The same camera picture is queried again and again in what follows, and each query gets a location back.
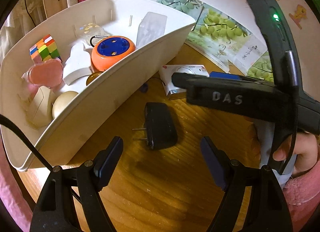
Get colourful puzzle cube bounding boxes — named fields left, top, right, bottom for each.
left=29, top=34, right=63, bottom=64

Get black charger adapter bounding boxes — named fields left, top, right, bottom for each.
left=132, top=102, right=179, bottom=151

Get beige egg-shaped ball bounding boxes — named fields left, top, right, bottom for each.
left=52, top=91, right=79, bottom=120

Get white instant camera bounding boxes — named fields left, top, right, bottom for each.
left=140, top=64, right=210, bottom=101

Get person's right forearm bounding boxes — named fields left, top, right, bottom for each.
left=282, top=157, right=320, bottom=208

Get yellow figure wall sticker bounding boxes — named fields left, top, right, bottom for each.
left=289, top=4, right=309, bottom=30

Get person's right hand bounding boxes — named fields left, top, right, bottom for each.
left=272, top=132, right=318, bottom=177

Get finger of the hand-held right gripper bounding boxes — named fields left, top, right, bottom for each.
left=172, top=72, right=196, bottom=91
left=209, top=71, right=274, bottom=86

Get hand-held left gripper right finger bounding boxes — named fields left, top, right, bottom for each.
left=200, top=136, right=293, bottom=232

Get white plastic tray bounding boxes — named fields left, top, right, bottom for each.
left=0, top=0, right=197, bottom=172

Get pink round compact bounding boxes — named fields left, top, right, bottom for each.
left=27, top=60, right=64, bottom=88

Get row of grape print cards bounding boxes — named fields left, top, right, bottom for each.
left=117, top=0, right=275, bottom=83

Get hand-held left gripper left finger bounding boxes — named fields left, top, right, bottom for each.
left=30, top=136, right=124, bottom=232

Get black braided cable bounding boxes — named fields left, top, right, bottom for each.
left=0, top=114, right=54, bottom=172

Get white lace cloth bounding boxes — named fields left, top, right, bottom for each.
left=0, top=0, right=48, bottom=50

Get white plastic bottle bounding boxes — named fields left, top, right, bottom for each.
left=62, top=43, right=93, bottom=86

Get orange round speaker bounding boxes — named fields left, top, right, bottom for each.
left=90, top=35, right=137, bottom=72

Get clear case with yellow stickers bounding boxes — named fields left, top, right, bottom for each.
left=75, top=23, right=112, bottom=45

